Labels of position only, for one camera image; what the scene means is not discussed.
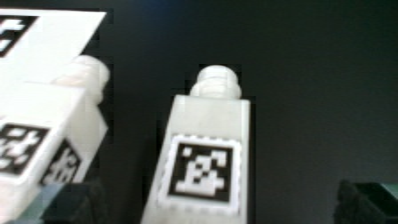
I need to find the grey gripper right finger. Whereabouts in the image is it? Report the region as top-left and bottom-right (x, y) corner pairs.
(335, 180), (398, 224)

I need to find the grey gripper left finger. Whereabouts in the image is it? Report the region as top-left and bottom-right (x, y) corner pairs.
(40, 181), (110, 224)

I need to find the white table leg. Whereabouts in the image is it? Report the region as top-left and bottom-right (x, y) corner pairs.
(140, 65), (250, 224)
(0, 55), (110, 224)

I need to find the white sheet with markers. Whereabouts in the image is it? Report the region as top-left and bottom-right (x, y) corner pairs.
(0, 7), (106, 85)

